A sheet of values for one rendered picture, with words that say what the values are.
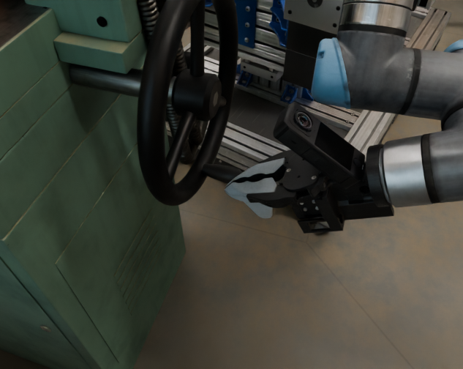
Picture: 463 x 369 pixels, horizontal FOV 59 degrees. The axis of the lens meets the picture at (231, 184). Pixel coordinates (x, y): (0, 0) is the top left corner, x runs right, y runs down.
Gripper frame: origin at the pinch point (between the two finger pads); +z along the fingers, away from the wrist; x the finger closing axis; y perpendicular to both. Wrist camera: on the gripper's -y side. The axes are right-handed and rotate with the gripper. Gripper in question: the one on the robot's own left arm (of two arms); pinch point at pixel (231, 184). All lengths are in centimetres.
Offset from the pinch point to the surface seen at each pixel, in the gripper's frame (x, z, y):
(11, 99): -7.2, 13.7, -23.6
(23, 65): -3.8, 12.6, -25.6
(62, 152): -3.3, 19.5, -13.4
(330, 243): 45, 17, 71
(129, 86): 2.8, 7.5, -16.7
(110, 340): -11, 43, 29
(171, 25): -2.2, -6.6, -22.6
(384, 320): 24, 1, 80
